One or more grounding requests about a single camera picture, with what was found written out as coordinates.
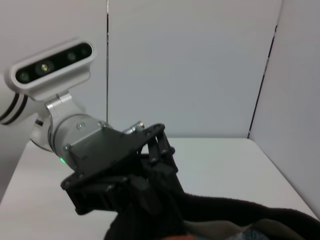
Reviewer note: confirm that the black fabric food bag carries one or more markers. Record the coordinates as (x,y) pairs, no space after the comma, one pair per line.
(225,207)

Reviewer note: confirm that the beige cloth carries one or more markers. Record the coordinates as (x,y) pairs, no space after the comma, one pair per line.
(212,229)

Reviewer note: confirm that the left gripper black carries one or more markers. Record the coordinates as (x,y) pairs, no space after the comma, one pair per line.
(107,155)

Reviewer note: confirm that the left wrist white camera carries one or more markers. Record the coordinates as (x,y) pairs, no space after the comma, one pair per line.
(50,67)

